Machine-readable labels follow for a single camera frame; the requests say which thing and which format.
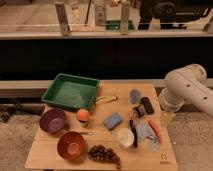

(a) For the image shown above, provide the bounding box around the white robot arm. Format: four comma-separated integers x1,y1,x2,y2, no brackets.
159,64,213,118

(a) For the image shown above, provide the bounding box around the green plastic tray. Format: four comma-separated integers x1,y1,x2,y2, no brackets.
42,74,99,110

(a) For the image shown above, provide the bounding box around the distant green tray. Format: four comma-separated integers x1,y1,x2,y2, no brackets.
105,20,135,30

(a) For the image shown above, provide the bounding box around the gold spoon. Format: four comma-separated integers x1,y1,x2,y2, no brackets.
95,96,118,103

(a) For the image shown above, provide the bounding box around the blue round object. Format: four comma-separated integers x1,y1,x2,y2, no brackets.
129,89,141,104

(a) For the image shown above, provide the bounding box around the blue sponge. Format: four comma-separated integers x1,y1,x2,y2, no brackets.
103,113,123,130

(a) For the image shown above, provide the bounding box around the orange fruit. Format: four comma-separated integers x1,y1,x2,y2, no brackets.
76,109,90,123

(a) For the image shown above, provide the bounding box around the black rectangular block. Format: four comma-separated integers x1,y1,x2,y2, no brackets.
141,97,154,114

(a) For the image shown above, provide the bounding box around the wooden board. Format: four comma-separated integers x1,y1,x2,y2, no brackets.
25,83,178,171

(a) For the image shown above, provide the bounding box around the silver spoon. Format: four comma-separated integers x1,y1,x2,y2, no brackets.
79,131,94,135

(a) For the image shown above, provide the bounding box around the white cup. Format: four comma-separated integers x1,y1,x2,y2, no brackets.
117,128,134,148

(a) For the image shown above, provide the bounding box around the orange carrot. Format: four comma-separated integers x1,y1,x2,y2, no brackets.
148,120,162,144

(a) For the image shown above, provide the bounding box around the purple bowl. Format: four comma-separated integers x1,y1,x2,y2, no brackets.
39,108,66,134

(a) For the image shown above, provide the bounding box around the bunch of dark grapes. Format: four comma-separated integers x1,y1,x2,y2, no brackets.
88,145,121,169

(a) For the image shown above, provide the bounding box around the orange bowl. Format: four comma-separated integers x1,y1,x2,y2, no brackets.
57,131,86,161

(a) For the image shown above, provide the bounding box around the black handled brush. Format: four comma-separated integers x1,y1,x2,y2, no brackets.
129,106,143,148

